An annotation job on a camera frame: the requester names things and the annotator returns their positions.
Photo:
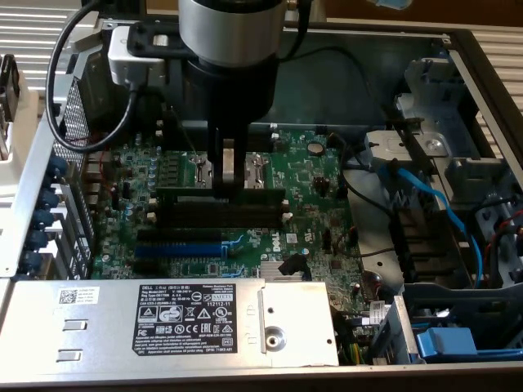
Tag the white plastic parts rack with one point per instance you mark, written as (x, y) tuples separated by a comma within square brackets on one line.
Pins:
[(28, 104)]

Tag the blue expansion slot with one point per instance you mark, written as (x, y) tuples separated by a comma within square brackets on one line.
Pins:
[(180, 250)]

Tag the short black expansion slot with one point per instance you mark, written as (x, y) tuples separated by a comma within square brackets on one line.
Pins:
[(146, 266)]

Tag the silver metal disk bay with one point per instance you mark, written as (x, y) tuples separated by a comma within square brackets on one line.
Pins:
[(441, 122)]

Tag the blue plastic latch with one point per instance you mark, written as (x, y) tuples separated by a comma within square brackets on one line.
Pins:
[(445, 341)]

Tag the green Dell motherboard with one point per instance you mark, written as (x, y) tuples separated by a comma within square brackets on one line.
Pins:
[(302, 179)]

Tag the black plastic bar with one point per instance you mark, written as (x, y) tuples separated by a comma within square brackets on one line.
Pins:
[(412, 134)]

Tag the long black expansion slot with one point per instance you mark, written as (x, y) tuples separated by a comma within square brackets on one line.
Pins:
[(180, 235)]

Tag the silver chipset heatsink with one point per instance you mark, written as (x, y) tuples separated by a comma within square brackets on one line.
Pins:
[(269, 273)]

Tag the open grey PC case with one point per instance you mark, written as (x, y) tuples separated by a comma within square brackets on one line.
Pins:
[(347, 81)]

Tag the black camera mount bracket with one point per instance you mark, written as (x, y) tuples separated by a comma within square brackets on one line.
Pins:
[(143, 43)]

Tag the black plastic connector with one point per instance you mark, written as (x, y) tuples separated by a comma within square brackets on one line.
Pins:
[(291, 264)]

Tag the round coin cell battery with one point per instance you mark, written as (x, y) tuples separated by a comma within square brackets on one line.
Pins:
[(315, 147)]

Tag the silver power supply unit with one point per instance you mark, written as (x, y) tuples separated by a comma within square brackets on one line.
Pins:
[(102, 326)]

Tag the metal CPU socket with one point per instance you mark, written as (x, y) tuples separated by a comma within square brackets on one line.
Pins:
[(257, 169)]

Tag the blue card retention clip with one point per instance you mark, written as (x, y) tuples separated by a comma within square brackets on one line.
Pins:
[(37, 239), (51, 199), (43, 219), (58, 166), (31, 261)]

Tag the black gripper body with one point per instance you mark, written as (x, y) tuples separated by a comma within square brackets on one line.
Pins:
[(233, 90)]

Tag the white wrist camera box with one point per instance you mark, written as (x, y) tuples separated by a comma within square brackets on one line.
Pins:
[(122, 61)]

